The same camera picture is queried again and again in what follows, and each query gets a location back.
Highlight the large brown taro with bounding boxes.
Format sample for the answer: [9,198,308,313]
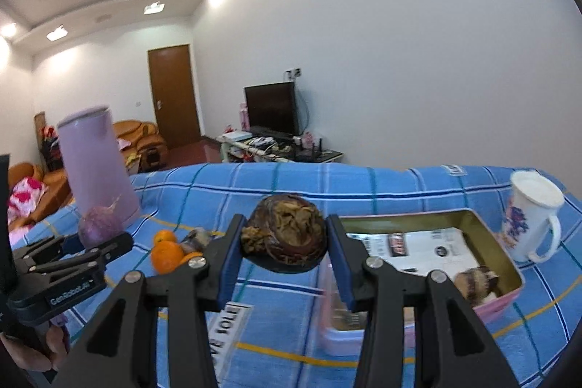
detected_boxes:
[240,193,329,275]

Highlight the white floral mug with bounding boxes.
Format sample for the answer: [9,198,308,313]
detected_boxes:
[501,171,566,264]

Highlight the pink tin box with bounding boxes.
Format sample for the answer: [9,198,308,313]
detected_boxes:
[317,208,525,357]

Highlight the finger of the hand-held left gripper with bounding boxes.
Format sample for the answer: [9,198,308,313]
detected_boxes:
[11,235,87,264]
[20,232,134,282]

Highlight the television stand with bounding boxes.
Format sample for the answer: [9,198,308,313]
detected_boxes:
[217,129,344,164]

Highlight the brown wooden door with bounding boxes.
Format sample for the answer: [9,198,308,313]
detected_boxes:
[147,44,202,150]

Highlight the black television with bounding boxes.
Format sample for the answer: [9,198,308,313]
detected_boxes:
[244,81,301,139]

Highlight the white printed card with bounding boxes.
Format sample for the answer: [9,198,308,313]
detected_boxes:
[204,301,254,386]

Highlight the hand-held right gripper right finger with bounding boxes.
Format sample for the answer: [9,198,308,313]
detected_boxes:
[326,214,519,388]

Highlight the newspaper sheet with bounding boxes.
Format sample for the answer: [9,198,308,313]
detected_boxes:
[348,227,483,280]

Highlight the pink floral cloth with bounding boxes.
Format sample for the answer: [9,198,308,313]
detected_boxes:
[8,176,48,216]

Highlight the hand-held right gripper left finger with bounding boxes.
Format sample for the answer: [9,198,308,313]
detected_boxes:
[45,213,248,388]

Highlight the orange leather armchair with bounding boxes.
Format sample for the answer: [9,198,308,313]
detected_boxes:
[111,120,168,171]

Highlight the purple sweet potato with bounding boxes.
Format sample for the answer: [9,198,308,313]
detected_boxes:
[77,195,124,250]

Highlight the orange leather sofa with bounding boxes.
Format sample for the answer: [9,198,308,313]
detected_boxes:
[7,163,74,231]

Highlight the blue plaid blanket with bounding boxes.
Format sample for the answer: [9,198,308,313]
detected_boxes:
[9,163,582,388]

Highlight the person's left hand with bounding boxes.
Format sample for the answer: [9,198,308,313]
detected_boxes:
[0,311,72,373]

